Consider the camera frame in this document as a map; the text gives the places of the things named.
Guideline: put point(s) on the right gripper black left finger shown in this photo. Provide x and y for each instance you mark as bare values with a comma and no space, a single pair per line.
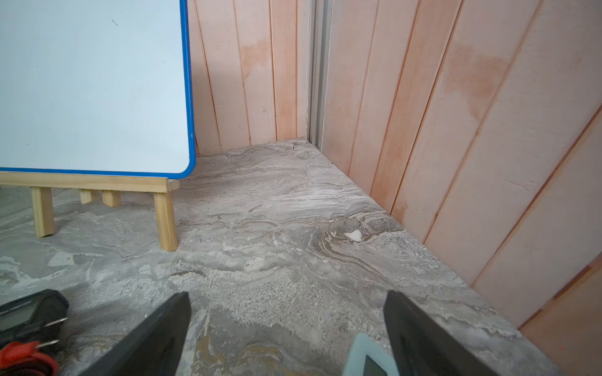
154,347

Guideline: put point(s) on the light blue calculator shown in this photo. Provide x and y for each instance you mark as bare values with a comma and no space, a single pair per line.
367,358

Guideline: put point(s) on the blue framed whiteboard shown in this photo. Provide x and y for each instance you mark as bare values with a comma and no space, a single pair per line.
97,87

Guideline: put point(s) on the small black multimeter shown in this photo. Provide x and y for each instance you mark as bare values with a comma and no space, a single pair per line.
30,333

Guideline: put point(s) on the wooden easel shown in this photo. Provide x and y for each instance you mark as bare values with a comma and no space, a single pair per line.
108,188

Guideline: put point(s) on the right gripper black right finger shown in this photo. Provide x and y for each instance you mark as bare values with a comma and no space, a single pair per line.
420,346

